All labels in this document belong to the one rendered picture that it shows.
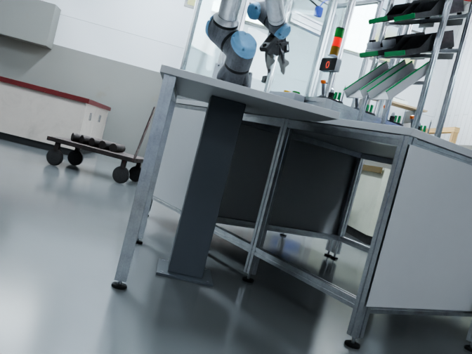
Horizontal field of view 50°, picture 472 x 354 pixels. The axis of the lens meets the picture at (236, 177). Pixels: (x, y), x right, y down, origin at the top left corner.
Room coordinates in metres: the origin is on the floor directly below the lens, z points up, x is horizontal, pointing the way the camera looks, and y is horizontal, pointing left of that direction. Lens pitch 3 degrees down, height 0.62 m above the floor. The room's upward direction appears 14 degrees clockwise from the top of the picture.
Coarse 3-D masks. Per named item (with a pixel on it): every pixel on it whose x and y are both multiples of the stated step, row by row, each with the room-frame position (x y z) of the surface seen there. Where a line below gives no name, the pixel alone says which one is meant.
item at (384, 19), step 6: (420, 0) 2.40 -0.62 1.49; (426, 0) 2.42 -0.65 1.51; (396, 6) 2.50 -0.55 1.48; (402, 6) 2.52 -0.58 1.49; (408, 6) 2.38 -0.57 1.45; (414, 6) 2.39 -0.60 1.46; (390, 12) 2.49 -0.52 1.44; (396, 12) 2.51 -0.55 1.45; (402, 12) 2.52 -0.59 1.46; (408, 12) 2.38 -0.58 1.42; (378, 18) 2.39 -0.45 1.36; (384, 18) 2.35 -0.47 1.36; (390, 18) 2.34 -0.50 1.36
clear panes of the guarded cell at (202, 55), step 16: (208, 0) 3.53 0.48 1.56; (208, 16) 3.48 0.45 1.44; (352, 16) 4.14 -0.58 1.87; (368, 16) 4.00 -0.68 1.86; (192, 32) 3.62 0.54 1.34; (256, 32) 3.94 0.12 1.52; (352, 32) 4.10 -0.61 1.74; (368, 32) 3.96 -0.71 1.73; (192, 48) 3.57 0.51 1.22; (208, 48) 3.39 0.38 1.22; (256, 48) 3.96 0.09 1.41; (352, 48) 4.06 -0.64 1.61; (192, 64) 3.53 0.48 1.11; (208, 64) 3.35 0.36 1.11; (256, 64) 3.98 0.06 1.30; (352, 64) 4.03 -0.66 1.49; (256, 80) 4.00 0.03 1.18; (336, 80) 4.13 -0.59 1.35; (352, 80) 3.99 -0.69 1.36
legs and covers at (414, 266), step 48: (240, 144) 3.29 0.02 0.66; (288, 144) 2.52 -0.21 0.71; (384, 144) 2.04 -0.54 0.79; (240, 192) 3.35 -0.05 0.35; (288, 192) 3.57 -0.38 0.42; (336, 192) 3.84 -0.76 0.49; (384, 192) 1.95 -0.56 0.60; (432, 192) 2.02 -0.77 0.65; (240, 240) 2.61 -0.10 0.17; (336, 240) 3.85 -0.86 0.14; (384, 240) 1.91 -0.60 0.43; (432, 240) 2.07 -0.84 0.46; (336, 288) 2.04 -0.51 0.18; (384, 288) 1.95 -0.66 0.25; (432, 288) 2.12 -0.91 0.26
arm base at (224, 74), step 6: (222, 66) 2.33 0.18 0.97; (222, 72) 2.31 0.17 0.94; (228, 72) 2.28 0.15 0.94; (234, 72) 2.27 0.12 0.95; (240, 72) 2.27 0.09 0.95; (246, 72) 2.29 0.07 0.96; (216, 78) 2.35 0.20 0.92; (222, 78) 2.32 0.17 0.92; (228, 78) 2.29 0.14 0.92; (234, 78) 2.29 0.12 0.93; (240, 78) 2.29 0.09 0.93; (246, 78) 2.31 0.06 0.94; (240, 84) 2.31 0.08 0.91; (246, 84) 2.34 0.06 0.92
